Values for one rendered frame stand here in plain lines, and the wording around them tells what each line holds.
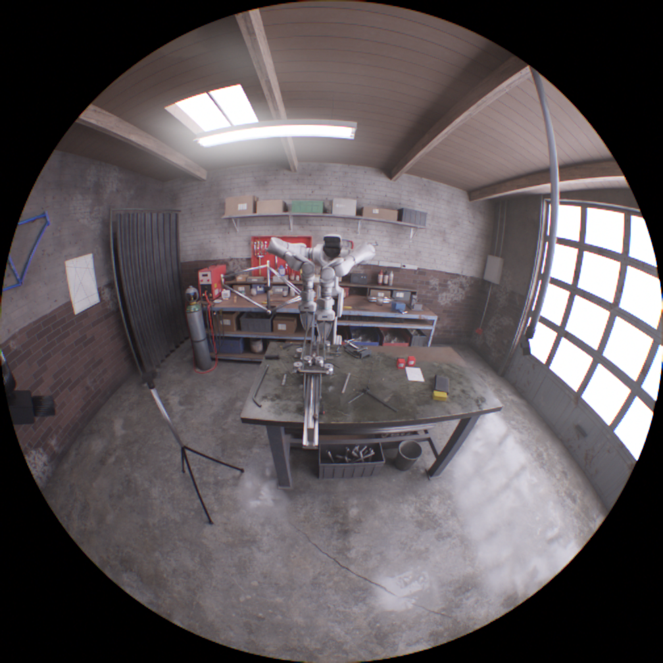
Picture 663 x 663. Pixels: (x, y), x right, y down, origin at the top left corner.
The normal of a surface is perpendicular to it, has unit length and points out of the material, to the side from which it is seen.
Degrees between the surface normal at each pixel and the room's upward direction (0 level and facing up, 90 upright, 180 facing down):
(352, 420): 0
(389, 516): 0
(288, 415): 0
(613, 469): 90
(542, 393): 90
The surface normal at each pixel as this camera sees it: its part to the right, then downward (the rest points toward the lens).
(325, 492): 0.06, -0.91
